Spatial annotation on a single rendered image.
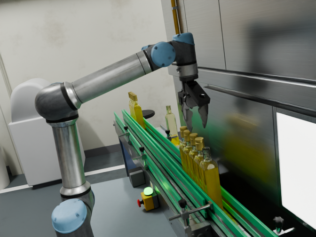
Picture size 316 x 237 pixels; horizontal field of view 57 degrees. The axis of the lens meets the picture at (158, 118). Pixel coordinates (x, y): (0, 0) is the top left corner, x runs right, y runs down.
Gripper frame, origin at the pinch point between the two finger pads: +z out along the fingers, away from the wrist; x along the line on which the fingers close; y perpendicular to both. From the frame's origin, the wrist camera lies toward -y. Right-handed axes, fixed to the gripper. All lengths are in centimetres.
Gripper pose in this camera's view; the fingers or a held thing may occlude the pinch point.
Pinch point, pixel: (197, 127)
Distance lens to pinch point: 112.8
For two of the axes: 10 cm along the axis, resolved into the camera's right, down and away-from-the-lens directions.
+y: -2.9, -2.2, 9.3
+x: -9.4, 2.4, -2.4
